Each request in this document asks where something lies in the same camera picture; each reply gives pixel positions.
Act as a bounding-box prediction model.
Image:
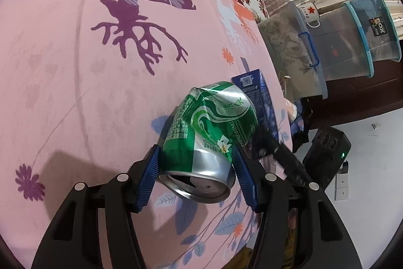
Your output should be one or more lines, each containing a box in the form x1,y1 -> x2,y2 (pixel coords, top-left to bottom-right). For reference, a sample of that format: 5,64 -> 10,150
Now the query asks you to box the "black device with green light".
302,127 -> 351,188

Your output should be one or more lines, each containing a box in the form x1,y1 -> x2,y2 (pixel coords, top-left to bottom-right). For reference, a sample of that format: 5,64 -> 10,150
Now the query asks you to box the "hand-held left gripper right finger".
231,144 -> 362,269

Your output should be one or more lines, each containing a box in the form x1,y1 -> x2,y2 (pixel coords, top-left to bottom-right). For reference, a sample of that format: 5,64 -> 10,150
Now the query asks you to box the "crushed green drink can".
158,81 -> 258,204

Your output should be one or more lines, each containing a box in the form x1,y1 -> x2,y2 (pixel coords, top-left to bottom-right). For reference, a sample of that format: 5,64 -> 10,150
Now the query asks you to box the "dark wooden cabinet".
296,36 -> 403,131

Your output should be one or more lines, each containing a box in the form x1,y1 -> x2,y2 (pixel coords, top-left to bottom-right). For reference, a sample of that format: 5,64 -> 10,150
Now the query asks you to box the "clear storage box blue rim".
310,1 -> 375,80
349,0 -> 403,63

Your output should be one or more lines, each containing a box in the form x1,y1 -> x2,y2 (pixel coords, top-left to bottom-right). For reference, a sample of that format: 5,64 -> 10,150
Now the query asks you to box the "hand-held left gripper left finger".
31,144 -> 162,269

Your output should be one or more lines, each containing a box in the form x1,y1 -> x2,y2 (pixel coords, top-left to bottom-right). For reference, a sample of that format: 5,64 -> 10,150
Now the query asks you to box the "white wall socket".
334,160 -> 351,201

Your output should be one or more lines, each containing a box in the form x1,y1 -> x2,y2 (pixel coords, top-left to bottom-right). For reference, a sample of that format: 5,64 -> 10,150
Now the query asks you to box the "white mug with red star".
297,3 -> 322,27

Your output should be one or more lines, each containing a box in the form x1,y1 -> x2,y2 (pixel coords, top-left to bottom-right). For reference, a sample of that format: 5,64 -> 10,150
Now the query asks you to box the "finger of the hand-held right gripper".
252,126 -> 314,188

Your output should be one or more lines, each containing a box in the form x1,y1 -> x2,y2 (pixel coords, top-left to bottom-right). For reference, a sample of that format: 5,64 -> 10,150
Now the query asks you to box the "blue carton with white cap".
231,69 -> 281,143

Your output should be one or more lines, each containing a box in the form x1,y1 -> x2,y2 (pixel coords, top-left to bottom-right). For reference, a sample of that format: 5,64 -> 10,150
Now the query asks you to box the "clear storage box blue handle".
258,1 -> 328,99

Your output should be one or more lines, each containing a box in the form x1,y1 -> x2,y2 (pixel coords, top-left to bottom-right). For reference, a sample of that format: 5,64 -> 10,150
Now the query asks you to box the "pink printed blanket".
0,0 -> 295,269

